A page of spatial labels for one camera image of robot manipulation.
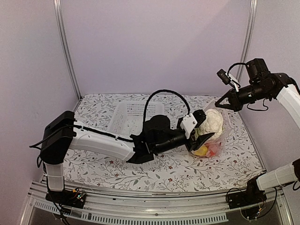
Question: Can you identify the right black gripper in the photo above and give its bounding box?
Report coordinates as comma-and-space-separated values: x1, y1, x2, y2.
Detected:
215, 82, 270, 112

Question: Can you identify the yellow toy fruit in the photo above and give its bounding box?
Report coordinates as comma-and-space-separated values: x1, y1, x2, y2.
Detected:
193, 145, 208, 156

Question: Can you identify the clear zip top bag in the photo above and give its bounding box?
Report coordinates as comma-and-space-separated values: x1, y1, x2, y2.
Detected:
190, 100, 233, 158

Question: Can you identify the white toy cauliflower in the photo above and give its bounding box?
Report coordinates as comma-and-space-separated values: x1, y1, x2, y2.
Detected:
195, 109, 224, 141

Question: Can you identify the orange toy pumpkin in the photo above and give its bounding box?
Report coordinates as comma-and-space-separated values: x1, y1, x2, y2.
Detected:
206, 142, 221, 158

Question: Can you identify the white plastic basket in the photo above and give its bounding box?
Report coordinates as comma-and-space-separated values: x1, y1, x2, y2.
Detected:
109, 102, 165, 136

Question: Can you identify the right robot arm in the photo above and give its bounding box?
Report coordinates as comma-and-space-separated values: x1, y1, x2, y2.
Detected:
215, 58, 300, 204

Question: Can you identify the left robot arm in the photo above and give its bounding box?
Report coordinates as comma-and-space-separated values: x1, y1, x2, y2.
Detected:
40, 110, 214, 203

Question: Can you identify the floral table mat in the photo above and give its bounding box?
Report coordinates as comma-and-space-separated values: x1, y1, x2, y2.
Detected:
64, 94, 265, 192

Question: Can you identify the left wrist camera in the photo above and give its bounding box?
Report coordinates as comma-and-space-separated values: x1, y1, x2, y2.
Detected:
183, 109, 206, 139

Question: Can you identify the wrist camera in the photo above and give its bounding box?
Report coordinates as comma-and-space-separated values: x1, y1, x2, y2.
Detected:
217, 69, 240, 92
183, 109, 206, 139

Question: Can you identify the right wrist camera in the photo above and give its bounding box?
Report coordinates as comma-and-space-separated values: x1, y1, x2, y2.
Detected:
217, 69, 240, 92

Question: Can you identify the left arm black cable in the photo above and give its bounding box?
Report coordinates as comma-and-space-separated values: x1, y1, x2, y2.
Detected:
29, 89, 192, 150

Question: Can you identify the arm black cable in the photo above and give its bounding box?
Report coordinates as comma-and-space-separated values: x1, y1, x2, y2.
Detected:
226, 62, 300, 112
29, 89, 192, 150

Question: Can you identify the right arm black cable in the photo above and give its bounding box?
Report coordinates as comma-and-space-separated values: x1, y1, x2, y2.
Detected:
226, 62, 300, 112

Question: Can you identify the aluminium front rail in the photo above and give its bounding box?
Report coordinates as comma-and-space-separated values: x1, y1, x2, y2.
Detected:
20, 180, 295, 225

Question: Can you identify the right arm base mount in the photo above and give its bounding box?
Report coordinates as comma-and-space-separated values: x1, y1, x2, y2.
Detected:
225, 176, 267, 209

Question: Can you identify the right aluminium frame post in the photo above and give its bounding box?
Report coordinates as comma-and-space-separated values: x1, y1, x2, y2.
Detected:
235, 0, 258, 82

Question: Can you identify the aluminium frame post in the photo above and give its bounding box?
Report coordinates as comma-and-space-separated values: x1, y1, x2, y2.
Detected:
53, 0, 82, 100
235, 0, 258, 82

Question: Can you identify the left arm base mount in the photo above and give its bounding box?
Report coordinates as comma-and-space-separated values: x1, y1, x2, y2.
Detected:
45, 188, 87, 209

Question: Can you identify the left aluminium frame post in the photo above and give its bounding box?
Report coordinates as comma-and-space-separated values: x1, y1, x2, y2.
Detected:
53, 0, 82, 100

